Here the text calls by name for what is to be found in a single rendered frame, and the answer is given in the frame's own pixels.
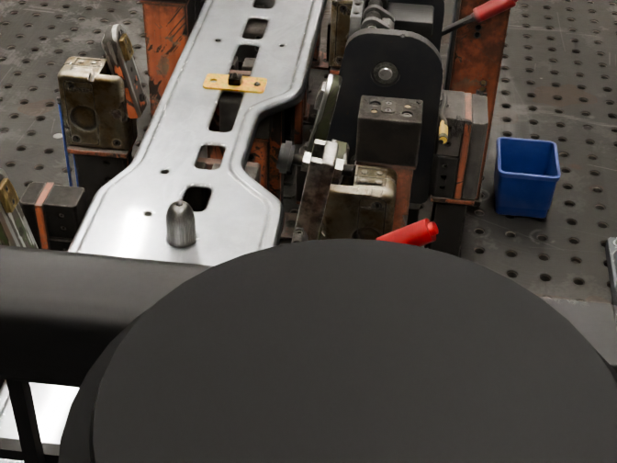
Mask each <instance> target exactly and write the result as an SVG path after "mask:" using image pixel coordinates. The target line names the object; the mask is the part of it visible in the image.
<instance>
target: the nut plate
mask: <svg viewBox="0 0 617 463"><path fill-rule="evenodd" d="M232 75H233V73H230V74H219V73H209V74H207V77H206V79H205V81H204V83H203V87H204V88H205V89H214V90H224V91H234V92H245V93H255V94H262V93H263V92H264V90H265V87H266V84H267V79H266V78H262V77H250V76H242V74H241V73H237V75H238V78H232ZM210 81H217V82H215V83H212V82H210ZM255 82H259V83H260V85H259V86H255V85H254V83H255Z"/></svg>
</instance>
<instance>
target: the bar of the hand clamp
mask: <svg viewBox="0 0 617 463"><path fill-rule="evenodd" d="M292 143H293V142H292V141H287V140H286V143H282V144H281V148H280V152H279V156H278V161H277V166H276V168H277V169H279V173H282V174H285V173H286V171H289V172H290V168H291V164H294V165H299V166H301V170H300V171H304V172H307V176H306V181H305V185H304V189H303V193H302V198H301V201H300V206H299V210H298V215H297V222H296V226H295V228H296V227H299V228H303V229H304V230H305V232H306V234H307V235H308V240H309V241H311V240H318V237H319V233H320V226H321V223H322V219H323V215H324V211H325V208H326V203H327V199H328V195H329V192H330V188H331V181H332V178H338V179H341V175H345V176H350V177H352V173H353V166H352V165H348V164H344V160H343V159H339V158H337V154H338V149H339V143H337V142H333V141H323V140H318V139H315V140H314V143H313V148H312V152H305V153H304V155H302V154H297V153H294V151H295V147H296V146H295V145H292Z"/></svg>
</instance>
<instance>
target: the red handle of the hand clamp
mask: <svg viewBox="0 0 617 463"><path fill-rule="evenodd" d="M438 233H439V230H438V227H437V225H436V223H435V222H434V221H432V222H430V220H429V219H427V218H426V219H423V220H419V221H417V222H414V223H412V224H410V225H408V226H405V227H403V228H400V229H398V230H395V231H392V232H390V233H387V234H385V235H382V236H380V237H377V238H376V239H377V240H381V241H388V242H394V243H405V244H412V245H417V246H423V245H425V244H428V243H432V242H434V241H436V234H438Z"/></svg>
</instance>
